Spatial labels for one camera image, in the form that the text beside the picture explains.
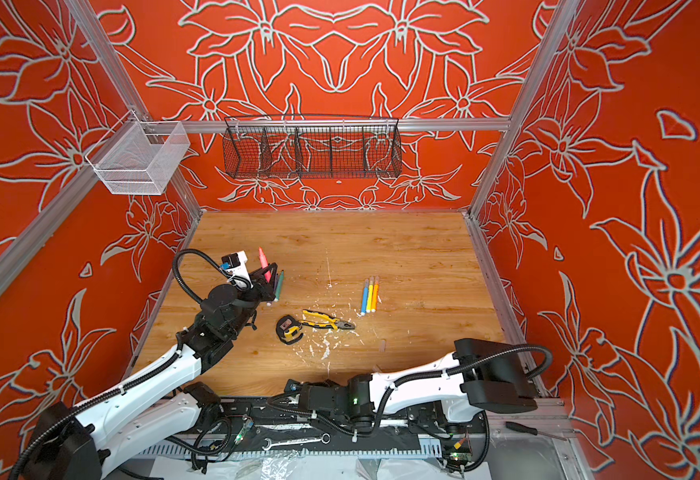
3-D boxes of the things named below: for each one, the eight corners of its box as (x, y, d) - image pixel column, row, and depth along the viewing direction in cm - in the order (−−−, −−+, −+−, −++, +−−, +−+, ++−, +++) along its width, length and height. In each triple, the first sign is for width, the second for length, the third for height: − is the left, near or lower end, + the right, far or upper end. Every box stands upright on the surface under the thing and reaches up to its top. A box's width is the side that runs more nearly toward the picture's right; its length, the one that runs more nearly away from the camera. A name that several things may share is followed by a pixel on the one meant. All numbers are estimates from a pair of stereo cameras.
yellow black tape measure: (275, 344, 86) (273, 340, 84) (279, 318, 92) (278, 314, 90) (301, 344, 86) (300, 340, 84) (304, 318, 92) (303, 314, 90)
